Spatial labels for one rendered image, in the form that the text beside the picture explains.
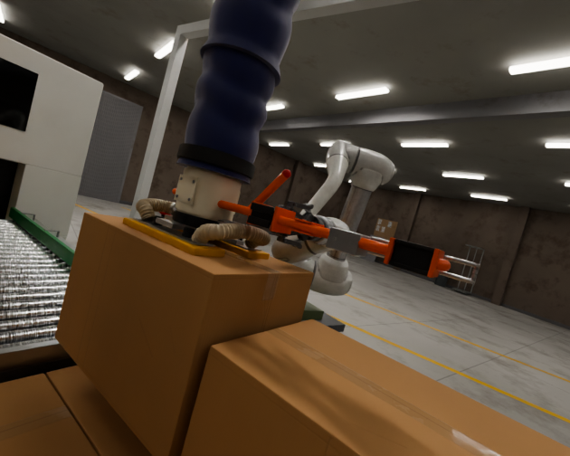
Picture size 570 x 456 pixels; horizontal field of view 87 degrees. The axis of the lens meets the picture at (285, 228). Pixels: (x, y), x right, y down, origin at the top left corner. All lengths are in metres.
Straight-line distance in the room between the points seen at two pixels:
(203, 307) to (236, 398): 0.17
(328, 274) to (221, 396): 1.02
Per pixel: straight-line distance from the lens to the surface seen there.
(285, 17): 1.01
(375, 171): 1.46
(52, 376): 1.27
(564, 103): 6.07
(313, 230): 0.66
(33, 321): 1.60
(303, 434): 0.54
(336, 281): 1.56
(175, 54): 4.74
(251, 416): 0.60
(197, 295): 0.63
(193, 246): 0.74
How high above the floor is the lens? 1.22
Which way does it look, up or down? 3 degrees down
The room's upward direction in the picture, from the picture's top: 16 degrees clockwise
